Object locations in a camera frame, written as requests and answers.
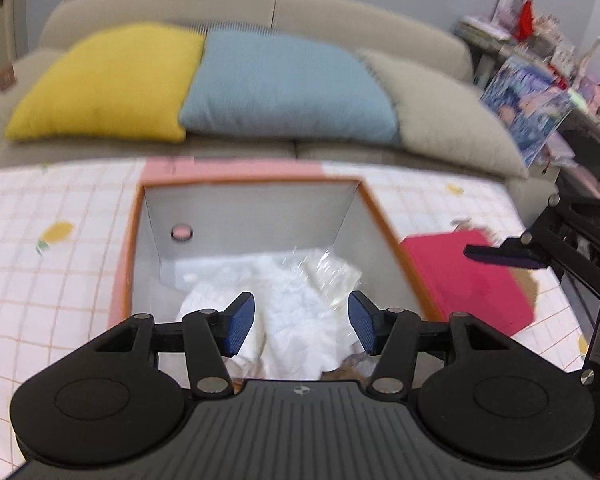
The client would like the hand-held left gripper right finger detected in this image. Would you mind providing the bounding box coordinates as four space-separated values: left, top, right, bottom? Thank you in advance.
347 291 521 395

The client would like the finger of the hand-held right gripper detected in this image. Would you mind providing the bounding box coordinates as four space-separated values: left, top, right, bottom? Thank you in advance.
464 230 600 305
547 194 600 241

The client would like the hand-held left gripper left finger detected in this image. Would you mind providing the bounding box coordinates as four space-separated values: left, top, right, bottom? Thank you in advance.
82 291 257 397

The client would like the brown plush toy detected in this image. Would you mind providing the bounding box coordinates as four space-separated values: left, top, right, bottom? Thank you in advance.
510 267 540 311

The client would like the white cloth bundle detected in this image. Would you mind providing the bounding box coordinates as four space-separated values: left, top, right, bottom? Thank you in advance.
175 249 366 381

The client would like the orange cardboard box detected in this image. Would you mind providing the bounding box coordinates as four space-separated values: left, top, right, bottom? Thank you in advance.
107 175 446 391

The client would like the red lid clear container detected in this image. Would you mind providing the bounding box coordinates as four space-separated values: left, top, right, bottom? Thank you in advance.
399 229 536 336

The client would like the grey desk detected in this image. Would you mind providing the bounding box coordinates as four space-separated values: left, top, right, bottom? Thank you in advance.
455 20 600 151

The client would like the blue figure print pillow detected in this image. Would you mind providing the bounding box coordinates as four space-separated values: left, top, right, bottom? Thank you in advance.
480 56 576 168

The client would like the grey-green pillow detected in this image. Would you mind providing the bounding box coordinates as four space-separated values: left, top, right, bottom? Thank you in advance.
360 50 531 181

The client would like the checked fruit print tablecloth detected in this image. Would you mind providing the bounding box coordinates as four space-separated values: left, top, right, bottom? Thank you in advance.
0 157 600 480

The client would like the red hanging ornament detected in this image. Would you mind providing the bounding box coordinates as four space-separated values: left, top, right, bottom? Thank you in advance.
512 0 536 41

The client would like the yellow pillow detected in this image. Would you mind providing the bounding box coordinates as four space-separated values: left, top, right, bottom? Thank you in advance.
4 22 206 143

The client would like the beige sofa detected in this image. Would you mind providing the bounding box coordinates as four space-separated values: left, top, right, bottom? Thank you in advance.
0 0 561 201

